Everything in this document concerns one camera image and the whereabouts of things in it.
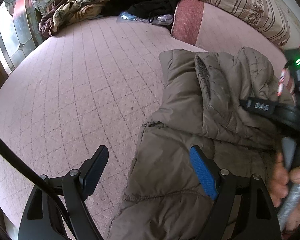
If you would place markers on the stained glass window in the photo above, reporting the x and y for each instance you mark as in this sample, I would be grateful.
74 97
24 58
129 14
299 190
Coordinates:
15 30

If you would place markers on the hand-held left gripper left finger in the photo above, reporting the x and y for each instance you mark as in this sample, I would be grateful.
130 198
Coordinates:
96 167

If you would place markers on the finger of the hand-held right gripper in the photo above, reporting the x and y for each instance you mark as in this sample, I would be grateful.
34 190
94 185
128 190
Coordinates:
258 107

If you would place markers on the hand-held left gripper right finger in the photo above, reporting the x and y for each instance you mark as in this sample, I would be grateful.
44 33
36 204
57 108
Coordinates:
202 172

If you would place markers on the person's right hand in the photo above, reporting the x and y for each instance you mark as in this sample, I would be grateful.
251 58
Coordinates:
278 180

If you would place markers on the pink quilted bed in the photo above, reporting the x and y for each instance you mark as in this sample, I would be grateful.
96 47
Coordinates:
77 80

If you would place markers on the brown floral blanket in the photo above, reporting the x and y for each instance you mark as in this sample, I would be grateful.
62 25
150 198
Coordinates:
72 7

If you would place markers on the black clothes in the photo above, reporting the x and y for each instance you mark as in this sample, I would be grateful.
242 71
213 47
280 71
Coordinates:
150 2

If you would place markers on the pink maroon bolster pillow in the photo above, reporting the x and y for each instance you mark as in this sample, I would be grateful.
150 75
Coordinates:
187 17

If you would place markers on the clear blue plastic bag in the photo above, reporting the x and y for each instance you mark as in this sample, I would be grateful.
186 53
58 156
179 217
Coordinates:
130 17

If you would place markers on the olive quilted hooded jacket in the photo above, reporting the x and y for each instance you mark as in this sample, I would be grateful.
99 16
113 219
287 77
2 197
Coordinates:
185 100

